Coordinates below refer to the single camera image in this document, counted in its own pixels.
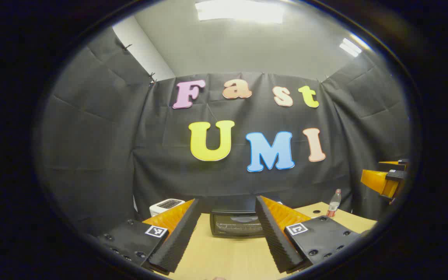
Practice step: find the large ceiling light panel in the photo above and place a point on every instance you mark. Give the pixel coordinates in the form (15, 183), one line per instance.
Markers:
(239, 9)

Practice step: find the black electric oven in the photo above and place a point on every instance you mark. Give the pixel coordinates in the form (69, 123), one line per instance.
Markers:
(235, 225)

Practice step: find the small ceiling light panel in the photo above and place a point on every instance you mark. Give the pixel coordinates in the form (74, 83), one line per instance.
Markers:
(350, 47)

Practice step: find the black backdrop cloth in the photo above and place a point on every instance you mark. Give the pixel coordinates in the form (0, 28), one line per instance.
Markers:
(169, 175)

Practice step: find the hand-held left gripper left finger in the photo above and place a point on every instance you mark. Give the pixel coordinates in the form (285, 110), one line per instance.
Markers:
(177, 241)

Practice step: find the white toaster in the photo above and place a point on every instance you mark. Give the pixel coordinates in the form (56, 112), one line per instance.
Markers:
(161, 208)

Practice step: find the clear bottle with red label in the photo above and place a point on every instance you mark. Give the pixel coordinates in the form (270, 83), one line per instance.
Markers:
(333, 204)

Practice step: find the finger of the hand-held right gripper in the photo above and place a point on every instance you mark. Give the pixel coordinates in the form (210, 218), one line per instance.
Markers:
(393, 164)
(379, 181)

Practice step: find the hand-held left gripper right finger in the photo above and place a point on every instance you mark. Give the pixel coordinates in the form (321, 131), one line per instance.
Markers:
(274, 237)

